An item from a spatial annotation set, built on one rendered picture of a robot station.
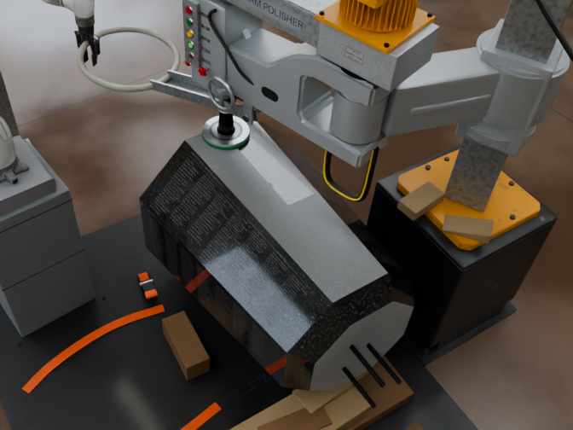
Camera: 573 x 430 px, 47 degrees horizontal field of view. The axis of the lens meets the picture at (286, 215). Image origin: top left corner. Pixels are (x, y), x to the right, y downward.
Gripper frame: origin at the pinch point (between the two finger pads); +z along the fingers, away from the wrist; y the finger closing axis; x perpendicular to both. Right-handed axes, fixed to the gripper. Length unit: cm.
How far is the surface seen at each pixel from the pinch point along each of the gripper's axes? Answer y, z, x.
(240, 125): 90, -8, -11
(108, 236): 30, 84, -39
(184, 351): 107, 65, -89
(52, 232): 38, 23, -85
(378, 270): 175, -13, -59
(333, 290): 163, -13, -76
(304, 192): 133, -9, -34
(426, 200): 181, -8, -9
